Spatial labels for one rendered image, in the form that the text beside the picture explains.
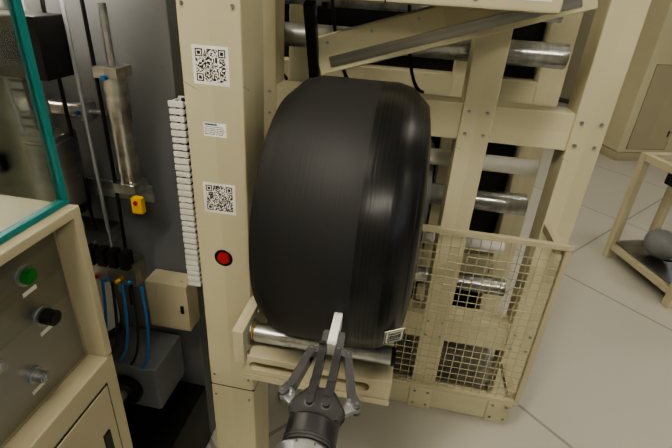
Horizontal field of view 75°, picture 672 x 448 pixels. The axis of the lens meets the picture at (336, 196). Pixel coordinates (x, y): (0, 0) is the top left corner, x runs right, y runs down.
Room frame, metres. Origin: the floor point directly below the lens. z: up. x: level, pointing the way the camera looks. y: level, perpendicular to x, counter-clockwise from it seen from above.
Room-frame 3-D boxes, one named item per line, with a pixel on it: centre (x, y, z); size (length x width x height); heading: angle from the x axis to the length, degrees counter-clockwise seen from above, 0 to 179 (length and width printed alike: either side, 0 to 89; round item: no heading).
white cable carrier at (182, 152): (0.91, 0.34, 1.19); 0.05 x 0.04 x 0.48; 171
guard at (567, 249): (1.20, -0.28, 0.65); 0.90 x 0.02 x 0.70; 81
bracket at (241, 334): (0.94, 0.17, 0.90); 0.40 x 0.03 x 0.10; 171
